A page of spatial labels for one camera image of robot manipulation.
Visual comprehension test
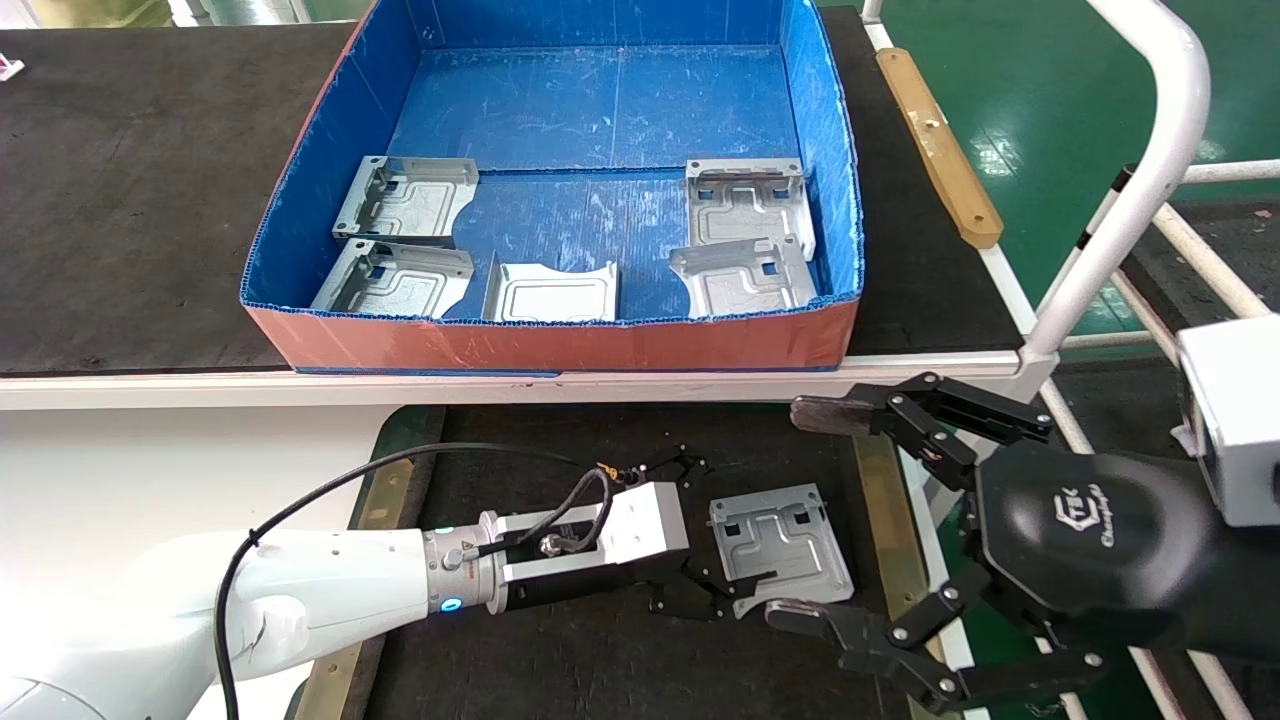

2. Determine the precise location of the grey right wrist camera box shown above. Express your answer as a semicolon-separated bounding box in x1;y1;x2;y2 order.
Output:
1172;318;1280;528

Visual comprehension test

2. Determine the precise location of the silver sheet metal bracket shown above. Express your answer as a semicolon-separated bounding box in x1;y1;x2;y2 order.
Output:
331;155;480;249
668;235;821;321
482;252;620;324
708;483;856;619
310;238;475;321
685;157;817;261

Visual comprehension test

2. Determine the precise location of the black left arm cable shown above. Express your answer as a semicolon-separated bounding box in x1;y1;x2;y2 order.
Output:
213;443;617;720

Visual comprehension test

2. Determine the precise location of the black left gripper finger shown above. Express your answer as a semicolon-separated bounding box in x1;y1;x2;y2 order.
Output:
612;447;713;491
648;565;779;623

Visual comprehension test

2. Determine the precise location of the brass table edge strip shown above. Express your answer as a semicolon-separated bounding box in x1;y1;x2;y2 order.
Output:
290;405;446;720
855;435;961;720

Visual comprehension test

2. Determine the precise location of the white tube rack cart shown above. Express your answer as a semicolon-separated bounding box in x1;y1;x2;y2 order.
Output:
1040;160;1280;720

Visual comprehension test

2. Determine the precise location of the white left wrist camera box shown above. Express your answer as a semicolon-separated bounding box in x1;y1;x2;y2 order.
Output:
600;482;691;563

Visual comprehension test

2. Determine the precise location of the black rubber table mat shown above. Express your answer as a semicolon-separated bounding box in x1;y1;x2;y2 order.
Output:
360;405;906;720
0;5;1023;379

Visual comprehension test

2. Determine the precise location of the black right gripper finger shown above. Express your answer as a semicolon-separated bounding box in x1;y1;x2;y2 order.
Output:
790;372;1055;491
765;575;1109;716

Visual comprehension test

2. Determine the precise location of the tan wooden edge strip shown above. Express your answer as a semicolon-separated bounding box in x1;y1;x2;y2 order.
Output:
875;47;1004;251

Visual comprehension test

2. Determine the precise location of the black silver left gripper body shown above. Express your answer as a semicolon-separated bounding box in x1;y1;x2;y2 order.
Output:
495;508;693;613

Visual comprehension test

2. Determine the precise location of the blue corrugated plastic box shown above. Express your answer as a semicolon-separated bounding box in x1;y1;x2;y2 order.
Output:
240;0;866;376

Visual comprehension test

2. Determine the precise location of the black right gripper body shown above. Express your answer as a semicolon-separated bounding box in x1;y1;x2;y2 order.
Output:
965;440;1280;661

